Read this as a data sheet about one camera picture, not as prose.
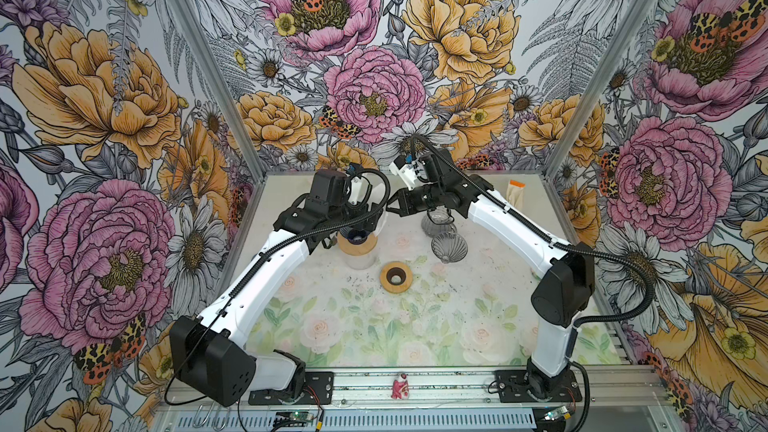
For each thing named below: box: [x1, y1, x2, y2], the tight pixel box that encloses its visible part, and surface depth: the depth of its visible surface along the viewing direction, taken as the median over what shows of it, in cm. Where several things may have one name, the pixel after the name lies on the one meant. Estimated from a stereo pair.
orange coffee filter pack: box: [506, 179, 526, 208], surface depth 104 cm
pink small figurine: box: [391, 373, 410, 400], surface depth 73 cm
